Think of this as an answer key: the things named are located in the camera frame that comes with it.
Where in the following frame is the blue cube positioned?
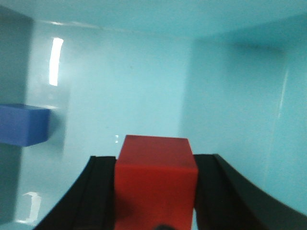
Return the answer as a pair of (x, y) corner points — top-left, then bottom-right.
(0, 104), (51, 147)

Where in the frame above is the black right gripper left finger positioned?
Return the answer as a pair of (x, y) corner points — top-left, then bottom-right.
(36, 156), (116, 230)

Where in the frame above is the light cyan plastic container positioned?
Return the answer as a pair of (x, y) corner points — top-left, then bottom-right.
(0, 0), (307, 230)

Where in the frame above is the red cube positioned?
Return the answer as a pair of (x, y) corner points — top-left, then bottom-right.
(114, 135), (199, 230)

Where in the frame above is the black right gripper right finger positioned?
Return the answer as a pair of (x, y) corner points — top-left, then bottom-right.
(194, 154), (307, 230)

